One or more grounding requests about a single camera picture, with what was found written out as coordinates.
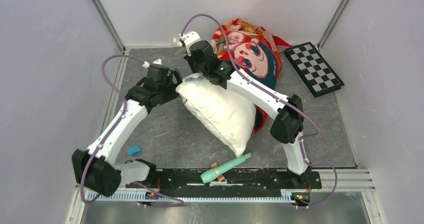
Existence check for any pink red patterned pillowcase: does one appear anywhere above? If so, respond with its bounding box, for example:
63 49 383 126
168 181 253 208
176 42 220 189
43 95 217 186
210 18 294 135

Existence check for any white pillow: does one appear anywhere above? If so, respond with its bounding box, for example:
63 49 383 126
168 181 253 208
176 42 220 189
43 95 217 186
176 73 256 157

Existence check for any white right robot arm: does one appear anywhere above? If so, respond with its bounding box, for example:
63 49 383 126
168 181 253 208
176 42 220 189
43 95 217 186
182 40 309 188

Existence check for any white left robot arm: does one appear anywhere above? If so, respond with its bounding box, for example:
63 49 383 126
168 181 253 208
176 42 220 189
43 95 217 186
71 64 182 203

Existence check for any small toy bottle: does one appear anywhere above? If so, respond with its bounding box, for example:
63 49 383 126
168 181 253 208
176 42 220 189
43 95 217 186
172 38 184 48

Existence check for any blue block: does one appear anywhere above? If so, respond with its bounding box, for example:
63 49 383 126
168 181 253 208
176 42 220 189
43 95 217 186
126 145 142 157

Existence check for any teal toy microphone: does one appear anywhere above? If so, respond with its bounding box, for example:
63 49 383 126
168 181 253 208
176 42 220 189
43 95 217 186
200 153 252 183

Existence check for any small wooden block right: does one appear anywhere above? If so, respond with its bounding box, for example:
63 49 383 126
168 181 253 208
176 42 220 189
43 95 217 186
217 175 225 182

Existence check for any black white checkerboard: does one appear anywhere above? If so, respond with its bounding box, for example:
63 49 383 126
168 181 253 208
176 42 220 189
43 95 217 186
284 42 345 98

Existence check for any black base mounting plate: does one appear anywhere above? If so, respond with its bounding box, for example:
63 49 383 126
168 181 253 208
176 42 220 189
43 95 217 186
141 168 322 197

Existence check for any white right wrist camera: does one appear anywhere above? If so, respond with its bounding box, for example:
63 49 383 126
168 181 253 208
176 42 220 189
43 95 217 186
179 31 201 56

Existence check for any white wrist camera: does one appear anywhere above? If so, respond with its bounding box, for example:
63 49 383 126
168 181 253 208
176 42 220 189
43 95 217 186
179 31 201 56
142 59 162 69

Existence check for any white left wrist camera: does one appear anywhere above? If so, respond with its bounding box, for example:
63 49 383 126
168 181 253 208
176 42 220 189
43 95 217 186
142 59 162 69

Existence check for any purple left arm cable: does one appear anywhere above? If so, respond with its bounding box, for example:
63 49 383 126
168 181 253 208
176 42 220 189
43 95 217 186
79 54 185 208

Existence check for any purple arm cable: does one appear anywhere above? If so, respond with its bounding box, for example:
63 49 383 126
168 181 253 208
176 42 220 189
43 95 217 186
79 54 185 208
180 14 339 209

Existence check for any light blue cable duct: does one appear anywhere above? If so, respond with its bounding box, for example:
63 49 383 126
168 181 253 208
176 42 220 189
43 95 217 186
97 189 295 203

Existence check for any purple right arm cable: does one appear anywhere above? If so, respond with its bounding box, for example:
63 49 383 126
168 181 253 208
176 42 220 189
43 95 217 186
180 14 339 209

